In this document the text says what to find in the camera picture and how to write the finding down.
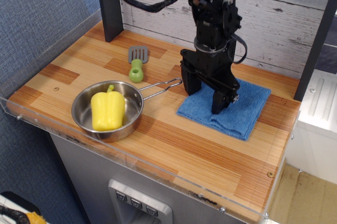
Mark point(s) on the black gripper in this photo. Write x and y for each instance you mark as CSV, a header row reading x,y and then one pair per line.
x,y
213,67

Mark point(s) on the blue cloth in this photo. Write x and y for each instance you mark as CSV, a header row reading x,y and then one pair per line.
x,y
237,120

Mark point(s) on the steel frying pan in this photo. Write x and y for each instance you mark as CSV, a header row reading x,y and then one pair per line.
x,y
134,104

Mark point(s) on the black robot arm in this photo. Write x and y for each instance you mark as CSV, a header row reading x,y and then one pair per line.
x,y
215,44

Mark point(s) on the yellow toy bell pepper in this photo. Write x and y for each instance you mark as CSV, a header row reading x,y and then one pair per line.
x,y
108,109

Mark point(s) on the white ribbed appliance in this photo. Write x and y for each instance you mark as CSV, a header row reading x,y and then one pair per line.
x,y
312,146

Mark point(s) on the clear acrylic table guard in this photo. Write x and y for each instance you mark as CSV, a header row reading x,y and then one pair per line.
x,y
202,175

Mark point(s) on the grey cabinet with button panel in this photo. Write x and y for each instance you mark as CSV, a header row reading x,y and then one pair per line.
x,y
111,192

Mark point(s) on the orange yellow object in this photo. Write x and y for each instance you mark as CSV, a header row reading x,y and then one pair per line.
x,y
34,218

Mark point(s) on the green handled grey spatula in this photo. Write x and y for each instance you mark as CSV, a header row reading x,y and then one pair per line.
x,y
137,56

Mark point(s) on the dark right frame post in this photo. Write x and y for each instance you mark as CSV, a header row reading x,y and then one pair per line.
x,y
313,57

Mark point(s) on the dark frame post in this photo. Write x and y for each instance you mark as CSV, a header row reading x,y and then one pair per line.
x,y
313,57
111,18

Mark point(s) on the dark left frame post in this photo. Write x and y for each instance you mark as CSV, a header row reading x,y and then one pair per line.
x,y
111,18

